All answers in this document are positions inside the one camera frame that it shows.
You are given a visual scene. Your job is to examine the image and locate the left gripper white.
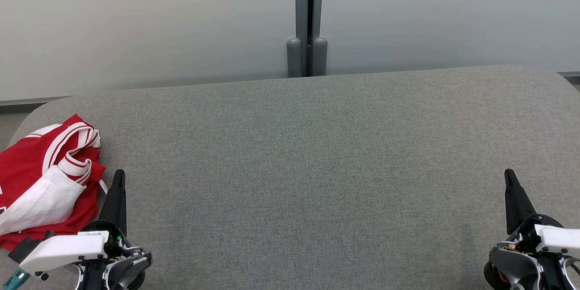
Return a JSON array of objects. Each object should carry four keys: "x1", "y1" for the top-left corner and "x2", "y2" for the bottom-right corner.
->
[{"x1": 20, "y1": 169, "x2": 153, "y2": 290}]

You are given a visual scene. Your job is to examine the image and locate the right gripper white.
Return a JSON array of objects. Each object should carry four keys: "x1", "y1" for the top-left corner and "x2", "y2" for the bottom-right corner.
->
[{"x1": 483, "y1": 169, "x2": 580, "y2": 290}]

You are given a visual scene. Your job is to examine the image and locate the red white basketball jersey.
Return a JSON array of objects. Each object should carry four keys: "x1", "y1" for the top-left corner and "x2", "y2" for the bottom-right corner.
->
[{"x1": 0, "y1": 120, "x2": 107, "y2": 252}]

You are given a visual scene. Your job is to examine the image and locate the left cable with teal connector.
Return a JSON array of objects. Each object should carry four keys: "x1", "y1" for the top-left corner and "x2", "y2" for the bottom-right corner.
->
[{"x1": 2, "y1": 268, "x2": 31, "y2": 290}]

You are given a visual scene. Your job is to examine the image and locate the grey cylindrical post foot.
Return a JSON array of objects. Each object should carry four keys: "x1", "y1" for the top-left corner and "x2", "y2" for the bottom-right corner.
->
[
  {"x1": 286, "y1": 38, "x2": 302, "y2": 78},
  {"x1": 313, "y1": 37, "x2": 328, "y2": 77}
]

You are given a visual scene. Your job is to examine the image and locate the grey metal partition post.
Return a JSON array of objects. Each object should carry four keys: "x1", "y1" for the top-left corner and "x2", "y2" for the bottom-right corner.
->
[{"x1": 295, "y1": 0, "x2": 325, "y2": 77}]

